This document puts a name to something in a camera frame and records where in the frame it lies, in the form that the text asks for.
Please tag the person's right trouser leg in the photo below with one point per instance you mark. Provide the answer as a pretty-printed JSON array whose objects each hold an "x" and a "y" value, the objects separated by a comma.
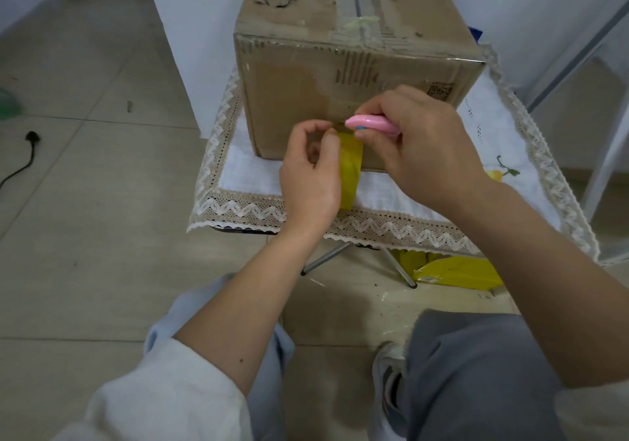
[{"x": 472, "y": 377}]

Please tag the white lace-trimmed tablecloth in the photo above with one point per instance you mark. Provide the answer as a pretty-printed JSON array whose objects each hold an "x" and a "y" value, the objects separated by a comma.
[{"x": 245, "y": 175}]

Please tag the person's right white shoe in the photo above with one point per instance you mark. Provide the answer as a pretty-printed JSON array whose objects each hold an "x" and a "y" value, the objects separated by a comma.
[{"x": 385, "y": 386}]

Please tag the person's trouser leg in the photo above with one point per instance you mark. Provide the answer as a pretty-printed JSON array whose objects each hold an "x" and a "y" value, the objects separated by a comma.
[
  {"x": 472, "y": 377},
  {"x": 270, "y": 396}
]

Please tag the person's right hand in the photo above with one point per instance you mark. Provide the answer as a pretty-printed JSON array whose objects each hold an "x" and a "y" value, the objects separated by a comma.
[{"x": 432, "y": 156}]

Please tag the yellow tape roll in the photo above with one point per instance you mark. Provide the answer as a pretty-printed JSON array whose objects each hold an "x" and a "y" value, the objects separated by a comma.
[{"x": 351, "y": 170}]

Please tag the white metal shelf rack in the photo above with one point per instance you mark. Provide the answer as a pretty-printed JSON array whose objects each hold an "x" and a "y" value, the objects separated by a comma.
[{"x": 604, "y": 165}]

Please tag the person's left hand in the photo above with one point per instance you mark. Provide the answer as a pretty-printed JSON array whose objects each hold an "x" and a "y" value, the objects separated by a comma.
[{"x": 309, "y": 185}]

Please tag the pink box cutter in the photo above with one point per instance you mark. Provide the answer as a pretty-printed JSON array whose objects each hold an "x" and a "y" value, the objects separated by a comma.
[{"x": 371, "y": 124}]

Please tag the person's left forearm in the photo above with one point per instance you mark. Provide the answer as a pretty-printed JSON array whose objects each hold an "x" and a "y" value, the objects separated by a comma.
[{"x": 250, "y": 308}]

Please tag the person's left white sleeve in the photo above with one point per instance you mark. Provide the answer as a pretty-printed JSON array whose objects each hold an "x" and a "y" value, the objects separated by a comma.
[{"x": 167, "y": 401}]

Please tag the blue tape dispenser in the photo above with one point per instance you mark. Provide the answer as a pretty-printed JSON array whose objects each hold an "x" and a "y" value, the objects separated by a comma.
[{"x": 474, "y": 36}]

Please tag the brown cardboard box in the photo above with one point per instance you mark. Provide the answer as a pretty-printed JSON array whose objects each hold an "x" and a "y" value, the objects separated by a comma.
[{"x": 304, "y": 52}]

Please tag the yellow plastic packet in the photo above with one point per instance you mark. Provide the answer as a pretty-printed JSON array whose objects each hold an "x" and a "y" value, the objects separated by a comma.
[{"x": 462, "y": 273}]

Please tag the person's white sleeve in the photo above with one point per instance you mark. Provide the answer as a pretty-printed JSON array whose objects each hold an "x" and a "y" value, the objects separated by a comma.
[
  {"x": 167, "y": 401},
  {"x": 594, "y": 416}
]

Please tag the person's right white sleeve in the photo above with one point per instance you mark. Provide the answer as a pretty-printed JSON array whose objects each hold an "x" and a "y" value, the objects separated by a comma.
[{"x": 594, "y": 416}]

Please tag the person's right forearm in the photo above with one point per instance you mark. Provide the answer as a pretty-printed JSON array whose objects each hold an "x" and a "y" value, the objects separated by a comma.
[{"x": 550, "y": 278}]

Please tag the metal table leg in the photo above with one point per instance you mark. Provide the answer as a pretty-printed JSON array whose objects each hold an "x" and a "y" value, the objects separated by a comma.
[
  {"x": 400, "y": 271},
  {"x": 324, "y": 259}
]

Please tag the person's left trouser leg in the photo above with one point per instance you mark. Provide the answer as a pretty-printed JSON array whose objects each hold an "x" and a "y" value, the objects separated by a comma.
[{"x": 270, "y": 396}]

